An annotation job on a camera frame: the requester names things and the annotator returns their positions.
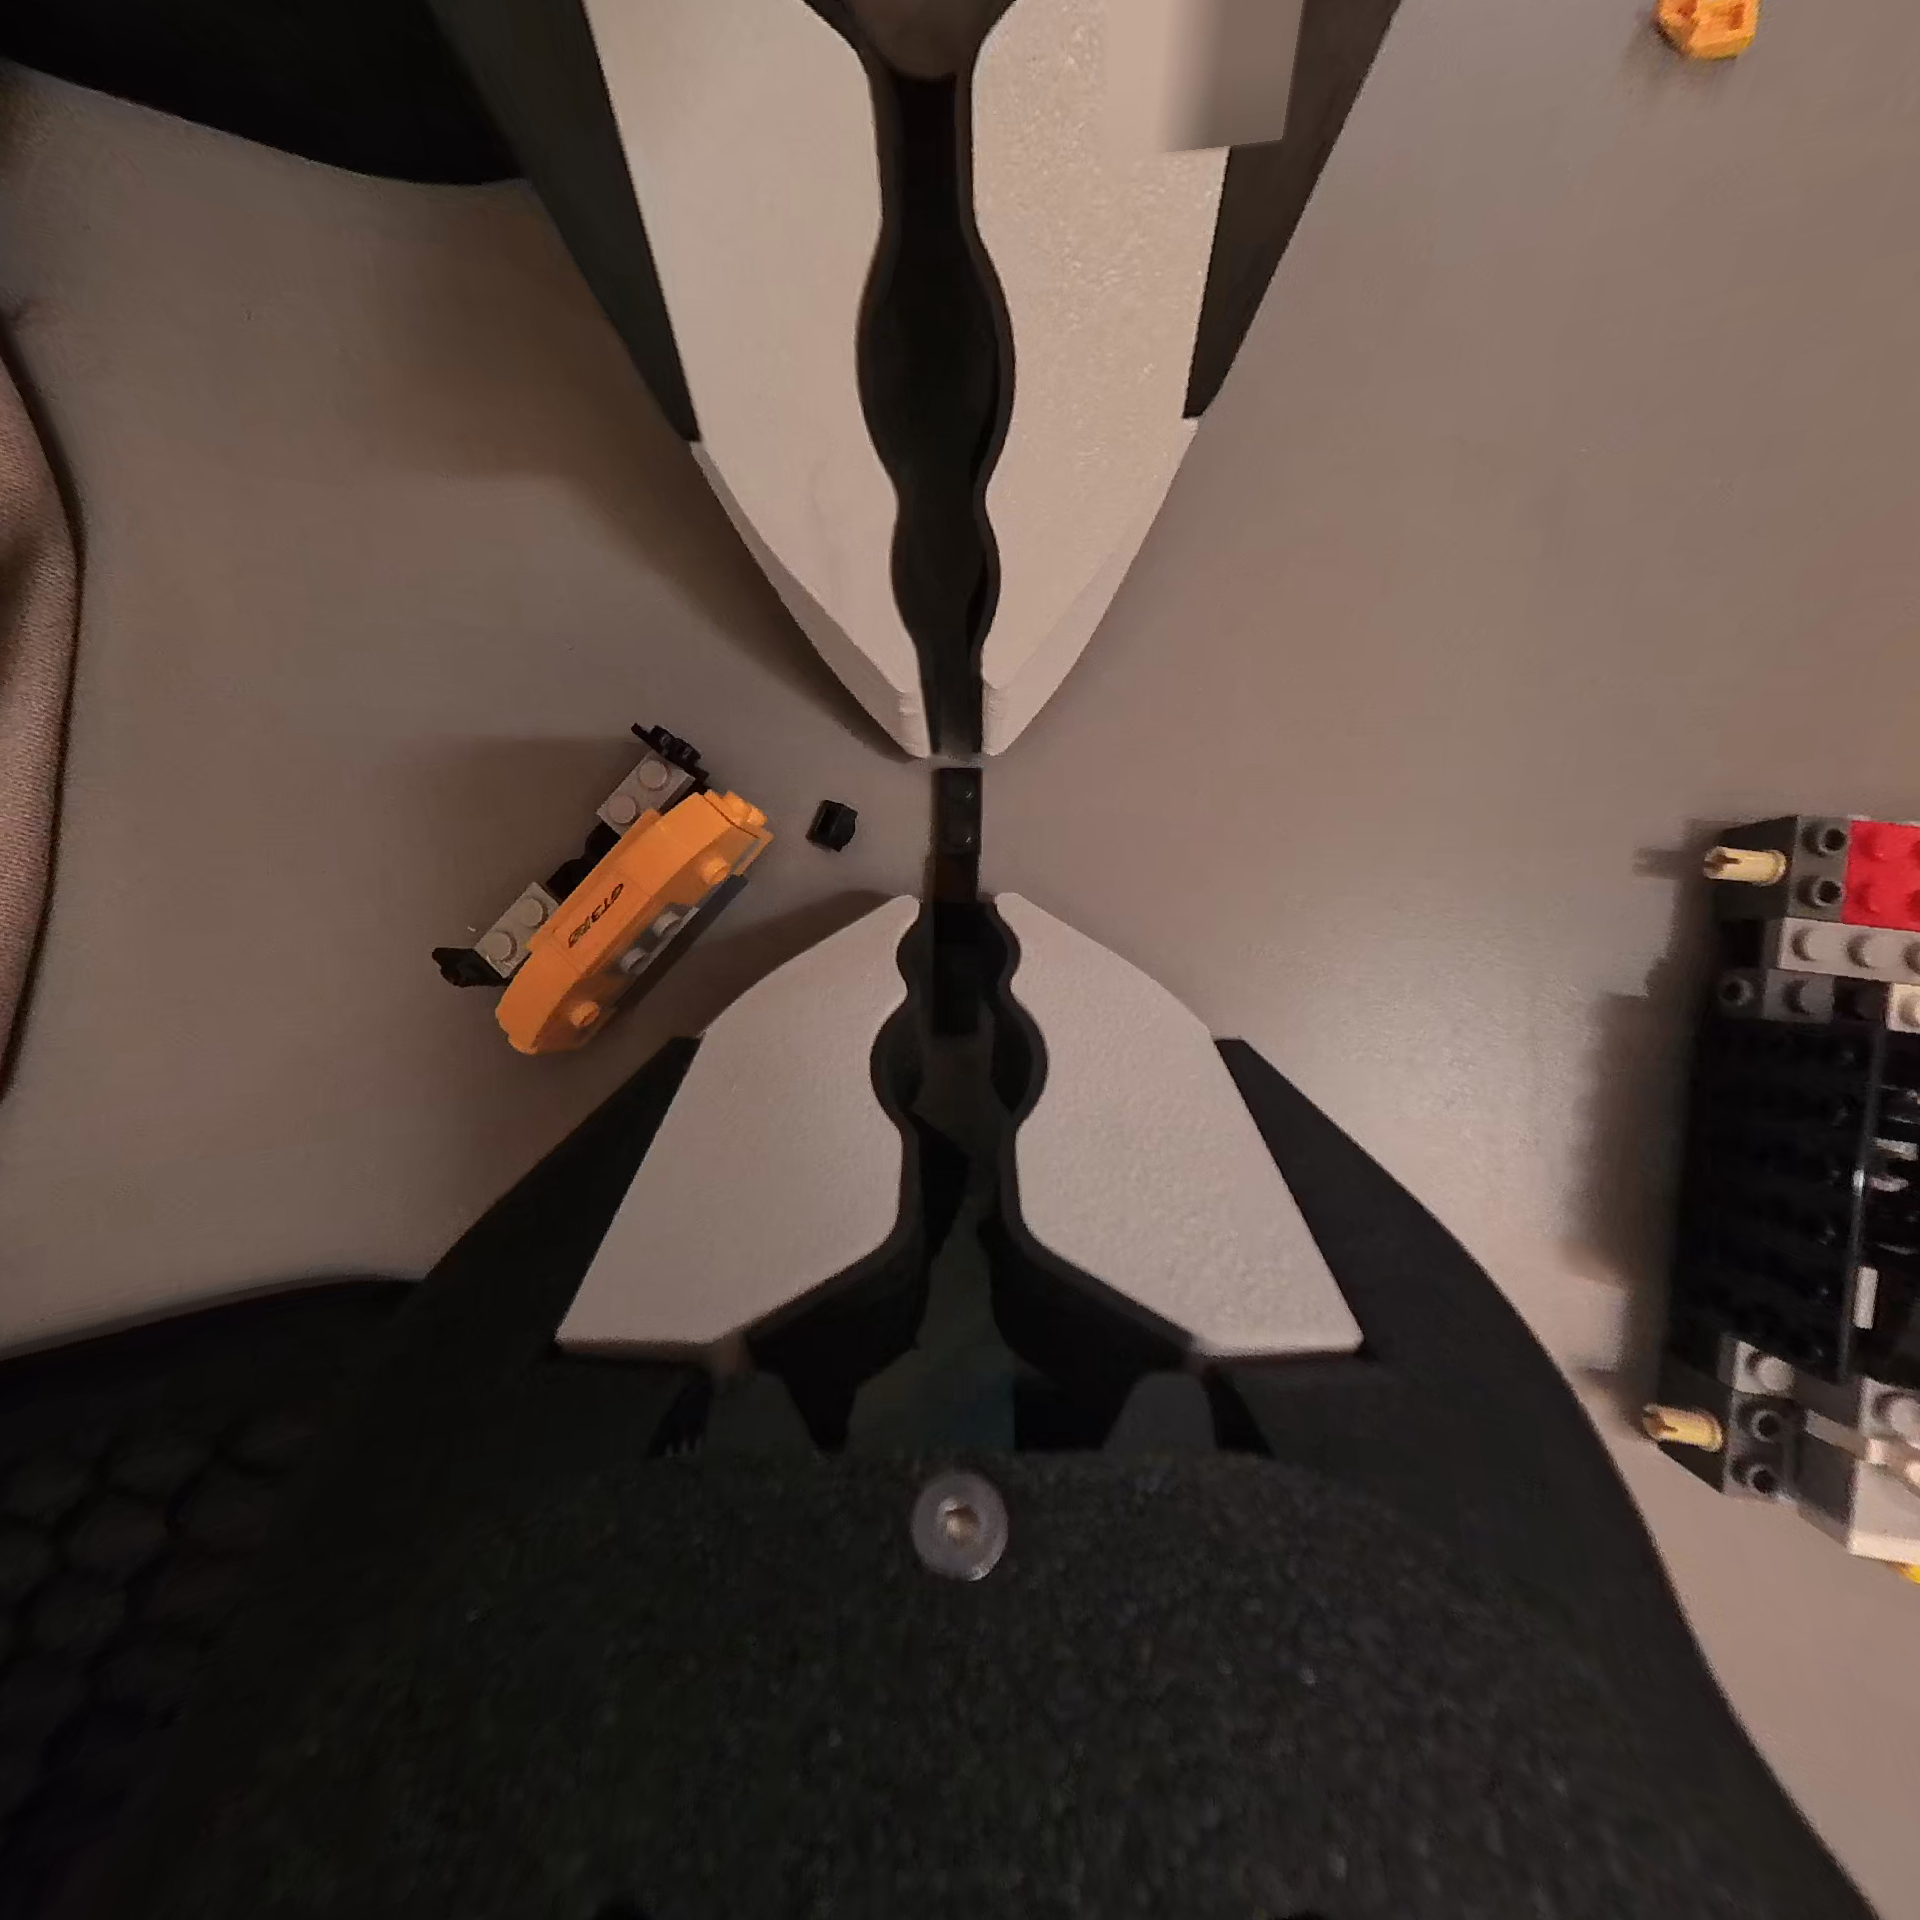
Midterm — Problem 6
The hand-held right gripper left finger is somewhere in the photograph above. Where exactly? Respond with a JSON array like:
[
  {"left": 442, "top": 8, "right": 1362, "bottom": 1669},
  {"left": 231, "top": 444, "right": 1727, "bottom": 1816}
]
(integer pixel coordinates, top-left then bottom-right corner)
[{"left": 555, "top": 894, "right": 923, "bottom": 1357}]

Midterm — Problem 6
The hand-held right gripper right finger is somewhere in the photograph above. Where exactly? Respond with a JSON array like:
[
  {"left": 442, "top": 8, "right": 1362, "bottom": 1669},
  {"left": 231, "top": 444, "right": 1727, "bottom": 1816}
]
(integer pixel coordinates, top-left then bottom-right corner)
[{"left": 991, "top": 894, "right": 1366, "bottom": 1364}]

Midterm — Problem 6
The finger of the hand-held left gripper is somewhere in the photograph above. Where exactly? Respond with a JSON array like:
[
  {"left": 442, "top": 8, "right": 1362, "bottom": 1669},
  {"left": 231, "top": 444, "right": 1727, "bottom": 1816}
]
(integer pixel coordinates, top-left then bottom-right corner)
[
  {"left": 580, "top": 0, "right": 941, "bottom": 761},
  {"left": 970, "top": 0, "right": 1235, "bottom": 761}
]

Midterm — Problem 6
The orange grey black brick assembly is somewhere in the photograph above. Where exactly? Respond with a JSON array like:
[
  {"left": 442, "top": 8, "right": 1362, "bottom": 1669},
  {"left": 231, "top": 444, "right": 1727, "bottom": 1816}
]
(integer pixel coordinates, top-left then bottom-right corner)
[{"left": 433, "top": 723, "right": 777, "bottom": 1056}]

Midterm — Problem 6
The long black brick plate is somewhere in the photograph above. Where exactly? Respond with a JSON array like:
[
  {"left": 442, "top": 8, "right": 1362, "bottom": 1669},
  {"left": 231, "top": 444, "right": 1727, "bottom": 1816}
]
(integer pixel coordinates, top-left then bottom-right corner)
[{"left": 930, "top": 765, "right": 991, "bottom": 1035}]

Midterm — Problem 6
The grey desk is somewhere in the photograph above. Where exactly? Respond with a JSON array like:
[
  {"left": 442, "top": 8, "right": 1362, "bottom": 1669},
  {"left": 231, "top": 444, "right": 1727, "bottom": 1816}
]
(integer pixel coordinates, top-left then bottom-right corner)
[{"left": 0, "top": 0, "right": 1920, "bottom": 1920}]

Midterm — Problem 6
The black toy car chassis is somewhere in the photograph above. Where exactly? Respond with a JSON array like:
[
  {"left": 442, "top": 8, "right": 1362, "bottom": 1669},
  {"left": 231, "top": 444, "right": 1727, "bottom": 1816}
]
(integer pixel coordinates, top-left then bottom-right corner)
[{"left": 1642, "top": 814, "right": 1920, "bottom": 1584}]

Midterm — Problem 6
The beige sweatshirt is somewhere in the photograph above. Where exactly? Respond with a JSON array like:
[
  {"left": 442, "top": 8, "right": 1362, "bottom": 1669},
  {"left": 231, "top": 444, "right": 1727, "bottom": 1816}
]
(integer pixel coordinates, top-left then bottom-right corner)
[{"left": 0, "top": 301, "right": 87, "bottom": 1086}]

